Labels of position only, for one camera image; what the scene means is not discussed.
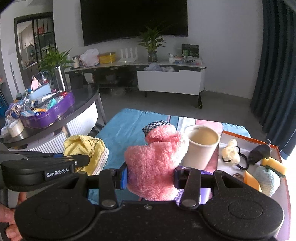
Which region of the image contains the pink fluffy plush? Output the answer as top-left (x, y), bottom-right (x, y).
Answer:
top-left (125, 121), bottom-right (189, 201)

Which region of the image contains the yellow striped cloth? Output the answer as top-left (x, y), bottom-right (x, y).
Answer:
top-left (64, 135), bottom-right (109, 176)

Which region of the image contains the cream scrunchie with black band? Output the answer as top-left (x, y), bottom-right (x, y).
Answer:
top-left (221, 138), bottom-right (249, 171)

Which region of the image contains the dark navy cloth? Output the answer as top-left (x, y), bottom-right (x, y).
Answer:
top-left (247, 144), bottom-right (271, 165)

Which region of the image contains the light blue knitted pouch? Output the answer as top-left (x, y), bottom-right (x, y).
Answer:
top-left (253, 166), bottom-right (280, 197)

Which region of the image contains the yellow sponge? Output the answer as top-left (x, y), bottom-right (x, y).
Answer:
top-left (261, 157), bottom-right (287, 177)

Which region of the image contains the person's left hand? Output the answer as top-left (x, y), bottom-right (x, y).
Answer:
top-left (1, 204), bottom-right (23, 241)

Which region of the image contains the purple tissue pack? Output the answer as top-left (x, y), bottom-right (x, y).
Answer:
top-left (175, 168), bottom-right (213, 209)

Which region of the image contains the beige paper cup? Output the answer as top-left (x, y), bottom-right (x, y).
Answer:
top-left (183, 125), bottom-right (220, 170)

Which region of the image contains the teal striped blanket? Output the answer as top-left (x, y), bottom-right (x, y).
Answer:
top-left (87, 108), bottom-right (251, 202)

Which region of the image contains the roll of tape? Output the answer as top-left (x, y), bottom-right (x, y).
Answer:
top-left (8, 119), bottom-right (25, 138)

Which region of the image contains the purple tray box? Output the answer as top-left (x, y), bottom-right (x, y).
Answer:
top-left (20, 92), bottom-right (75, 128)

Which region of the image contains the round dark coffee table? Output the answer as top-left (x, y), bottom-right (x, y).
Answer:
top-left (1, 85), bottom-right (107, 148)

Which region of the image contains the orange white shallow box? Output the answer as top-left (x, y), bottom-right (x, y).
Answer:
top-left (208, 131), bottom-right (292, 241)

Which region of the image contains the steel thermos bottle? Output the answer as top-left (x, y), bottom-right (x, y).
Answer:
top-left (54, 65), bottom-right (68, 91)

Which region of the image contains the long tv console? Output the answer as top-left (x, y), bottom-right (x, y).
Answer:
top-left (66, 60), bottom-right (207, 109)

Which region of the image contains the white wifi router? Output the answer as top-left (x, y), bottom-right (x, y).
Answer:
top-left (117, 47), bottom-right (138, 63)

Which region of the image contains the yellow box on console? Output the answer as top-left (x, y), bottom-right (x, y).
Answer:
top-left (99, 52), bottom-right (116, 64)

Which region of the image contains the potted bamboo plant left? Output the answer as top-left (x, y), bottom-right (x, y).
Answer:
top-left (39, 49), bottom-right (73, 74)

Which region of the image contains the potted bamboo plant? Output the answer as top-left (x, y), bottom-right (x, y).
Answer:
top-left (138, 27), bottom-right (166, 63)
top-left (39, 49), bottom-right (73, 74)

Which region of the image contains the white plastic bag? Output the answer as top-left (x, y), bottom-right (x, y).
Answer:
top-left (79, 48), bottom-right (99, 67)

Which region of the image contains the dark blue curtain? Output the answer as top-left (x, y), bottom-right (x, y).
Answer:
top-left (250, 1), bottom-right (295, 159)

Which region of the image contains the small white jar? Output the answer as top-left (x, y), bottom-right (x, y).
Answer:
top-left (72, 55), bottom-right (80, 69)

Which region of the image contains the dark green framed box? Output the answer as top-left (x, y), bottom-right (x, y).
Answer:
top-left (182, 44), bottom-right (199, 58)

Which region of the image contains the potted bamboo plant right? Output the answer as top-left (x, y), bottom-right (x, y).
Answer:
top-left (138, 27), bottom-right (166, 63)

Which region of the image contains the large black television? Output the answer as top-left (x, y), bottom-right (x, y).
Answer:
top-left (80, 0), bottom-right (188, 46)

